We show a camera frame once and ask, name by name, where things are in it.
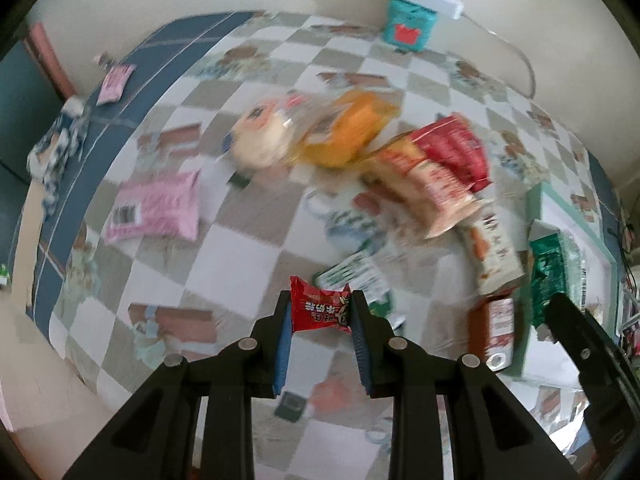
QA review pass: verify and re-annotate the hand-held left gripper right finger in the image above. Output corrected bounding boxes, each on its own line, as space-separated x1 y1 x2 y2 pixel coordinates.
350 290 581 480

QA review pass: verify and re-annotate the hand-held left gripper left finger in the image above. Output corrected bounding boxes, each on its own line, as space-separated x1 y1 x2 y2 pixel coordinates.
62 290 293 480

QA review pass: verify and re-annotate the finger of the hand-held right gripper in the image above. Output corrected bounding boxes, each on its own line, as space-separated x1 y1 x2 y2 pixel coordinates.
542 292 621 378

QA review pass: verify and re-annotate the small red snack packet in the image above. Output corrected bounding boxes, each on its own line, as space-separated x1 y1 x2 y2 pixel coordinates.
290 276 353 336

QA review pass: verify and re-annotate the red drink carton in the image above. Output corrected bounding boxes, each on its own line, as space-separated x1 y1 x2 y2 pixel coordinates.
470 296 517 372

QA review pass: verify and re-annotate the green and white drink carton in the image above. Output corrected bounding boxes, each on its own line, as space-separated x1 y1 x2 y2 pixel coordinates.
314 252 396 318

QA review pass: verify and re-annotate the white and orange drink carton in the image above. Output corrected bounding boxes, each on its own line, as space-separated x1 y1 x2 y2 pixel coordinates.
462 200 523 295

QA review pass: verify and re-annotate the teal rimmed white box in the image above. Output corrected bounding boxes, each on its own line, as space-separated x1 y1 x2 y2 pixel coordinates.
520 182 618 391

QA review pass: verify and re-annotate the large pink snack packet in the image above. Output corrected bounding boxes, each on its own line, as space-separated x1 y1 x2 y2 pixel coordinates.
102 169 202 245

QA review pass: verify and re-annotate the orange cake packet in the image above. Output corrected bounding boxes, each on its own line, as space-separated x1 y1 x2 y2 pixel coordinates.
295 89 401 168

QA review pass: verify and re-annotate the green snack packet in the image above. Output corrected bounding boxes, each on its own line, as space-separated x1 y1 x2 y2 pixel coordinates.
529 220 593 341

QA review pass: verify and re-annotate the cream and red snack packet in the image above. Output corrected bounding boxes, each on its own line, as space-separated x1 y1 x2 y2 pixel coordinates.
367 137 483 240

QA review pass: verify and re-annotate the round bread in clear wrapper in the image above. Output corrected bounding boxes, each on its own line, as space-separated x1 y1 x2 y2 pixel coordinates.
222 95 301 171

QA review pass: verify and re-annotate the blue and white patterned cloth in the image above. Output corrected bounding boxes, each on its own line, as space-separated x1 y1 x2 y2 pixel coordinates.
27 95 91 216

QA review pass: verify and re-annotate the small pink packet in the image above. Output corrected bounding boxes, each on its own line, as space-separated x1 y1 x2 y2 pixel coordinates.
96 64 137 106

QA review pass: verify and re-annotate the teal container with red label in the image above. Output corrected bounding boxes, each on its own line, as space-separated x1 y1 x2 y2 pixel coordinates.
382 0 441 53

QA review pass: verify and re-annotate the dark teal panel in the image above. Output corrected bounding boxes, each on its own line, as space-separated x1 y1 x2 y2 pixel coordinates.
0 40 63 241

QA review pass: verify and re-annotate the white power cable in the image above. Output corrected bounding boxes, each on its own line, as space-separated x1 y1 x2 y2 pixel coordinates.
462 10 537 101

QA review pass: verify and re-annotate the reddish wooden rail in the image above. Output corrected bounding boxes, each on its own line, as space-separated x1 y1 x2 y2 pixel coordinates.
27 22 78 101

